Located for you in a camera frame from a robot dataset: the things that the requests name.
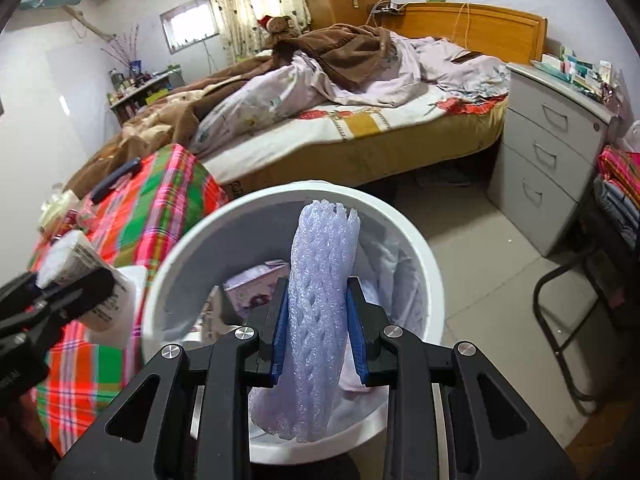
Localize grey drawer nightstand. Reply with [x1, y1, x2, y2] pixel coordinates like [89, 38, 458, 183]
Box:
[487, 62, 619, 257]

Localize cluttered shelf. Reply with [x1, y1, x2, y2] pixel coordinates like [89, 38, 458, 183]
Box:
[107, 62, 187, 127]

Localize patterned curtain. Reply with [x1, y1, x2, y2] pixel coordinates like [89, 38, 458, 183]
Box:
[203, 0, 314, 59]

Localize brown blanket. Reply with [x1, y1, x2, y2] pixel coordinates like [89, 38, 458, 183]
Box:
[65, 22, 402, 197]

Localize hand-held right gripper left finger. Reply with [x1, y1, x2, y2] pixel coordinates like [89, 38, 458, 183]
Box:
[50, 275, 292, 480]

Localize floral duvet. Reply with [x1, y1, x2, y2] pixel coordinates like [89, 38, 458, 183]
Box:
[192, 37, 512, 157]

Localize small window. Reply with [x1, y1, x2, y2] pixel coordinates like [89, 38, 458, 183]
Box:
[159, 0, 221, 54]

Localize stack of folded clothes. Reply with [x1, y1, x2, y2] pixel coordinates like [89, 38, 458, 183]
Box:
[594, 145, 640, 262]

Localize lavender foam net sleeve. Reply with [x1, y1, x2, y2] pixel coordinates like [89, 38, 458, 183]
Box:
[248, 200, 362, 444]

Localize pale green tissue pack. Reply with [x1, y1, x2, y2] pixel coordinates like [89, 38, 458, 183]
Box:
[37, 187, 82, 234]

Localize vase with dry branches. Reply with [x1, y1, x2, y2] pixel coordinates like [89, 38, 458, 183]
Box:
[100, 22, 147, 77]

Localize dark blue handle tool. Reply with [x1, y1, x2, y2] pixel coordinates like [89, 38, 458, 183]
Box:
[90, 157, 143, 204]

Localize brown teddy bear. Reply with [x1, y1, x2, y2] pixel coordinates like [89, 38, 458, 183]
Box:
[257, 14, 307, 52]

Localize purple printed carton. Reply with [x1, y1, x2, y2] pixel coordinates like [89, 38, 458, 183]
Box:
[222, 259, 292, 319]

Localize wooden bed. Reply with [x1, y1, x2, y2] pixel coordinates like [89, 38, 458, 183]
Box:
[65, 2, 549, 202]

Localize boxes on nightstand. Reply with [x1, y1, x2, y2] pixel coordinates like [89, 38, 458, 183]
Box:
[531, 45, 622, 107]

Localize black metal chair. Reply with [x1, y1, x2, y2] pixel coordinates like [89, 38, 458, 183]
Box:
[532, 205, 640, 402]

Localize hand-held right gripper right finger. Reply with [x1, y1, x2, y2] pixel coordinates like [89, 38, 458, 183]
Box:
[345, 276, 577, 480]

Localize plaid cloth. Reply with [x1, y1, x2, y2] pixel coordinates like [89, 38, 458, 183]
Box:
[27, 144, 232, 456]

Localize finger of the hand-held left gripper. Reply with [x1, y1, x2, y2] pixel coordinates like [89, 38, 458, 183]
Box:
[30, 266, 117, 333]

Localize white trash bin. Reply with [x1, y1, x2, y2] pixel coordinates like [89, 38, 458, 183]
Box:
[141, 180, 447, 466]

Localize white plastic bottle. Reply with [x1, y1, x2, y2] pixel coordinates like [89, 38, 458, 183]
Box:
[37, 230, 149, 349]

